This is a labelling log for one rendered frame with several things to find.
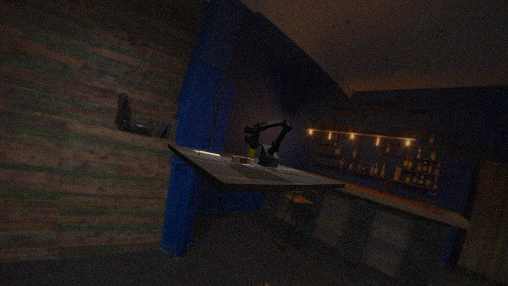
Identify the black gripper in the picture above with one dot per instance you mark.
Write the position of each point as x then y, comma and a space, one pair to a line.
254, 142

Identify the cream flat rectangular block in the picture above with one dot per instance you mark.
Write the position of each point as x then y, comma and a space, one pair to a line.
210, 155

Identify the yellow cup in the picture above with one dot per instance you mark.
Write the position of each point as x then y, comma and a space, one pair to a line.
250, 152

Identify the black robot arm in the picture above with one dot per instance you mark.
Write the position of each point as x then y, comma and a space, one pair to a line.
261, 126

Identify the orange flat bar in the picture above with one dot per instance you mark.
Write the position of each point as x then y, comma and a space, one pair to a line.
242, 160

